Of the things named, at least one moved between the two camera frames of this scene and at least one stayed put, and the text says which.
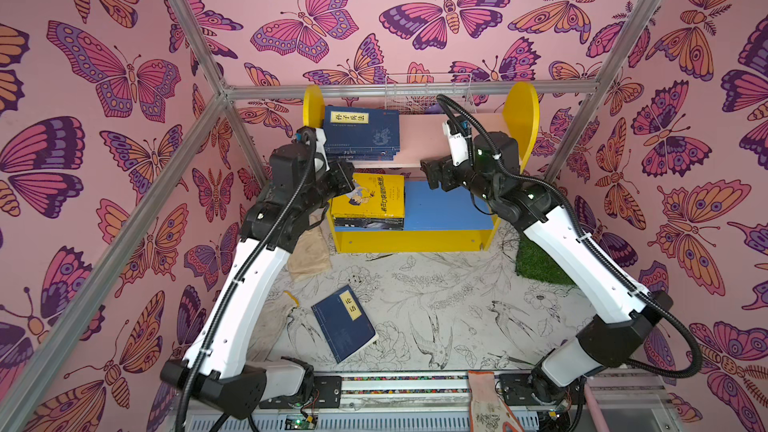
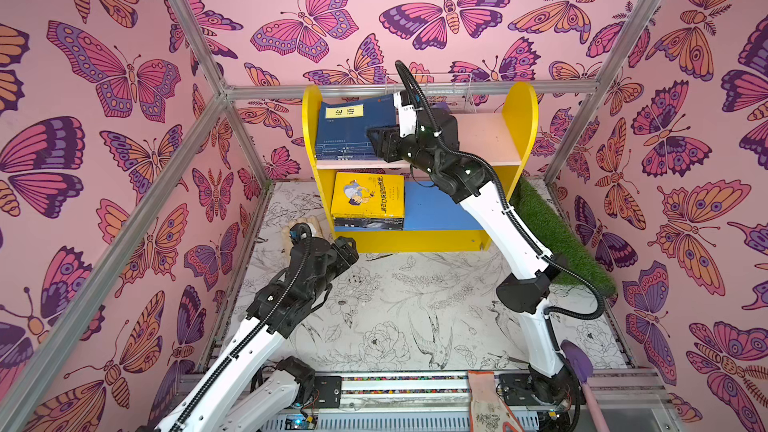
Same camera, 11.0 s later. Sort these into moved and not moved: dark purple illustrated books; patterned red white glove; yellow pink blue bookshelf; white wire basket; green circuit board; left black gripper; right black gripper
Moved: right black gripper; left black gripper
Not moved: green circuit board; white wire basket; dark purple illustrated books; patterned red white glove; yellow pink blue bookshelf
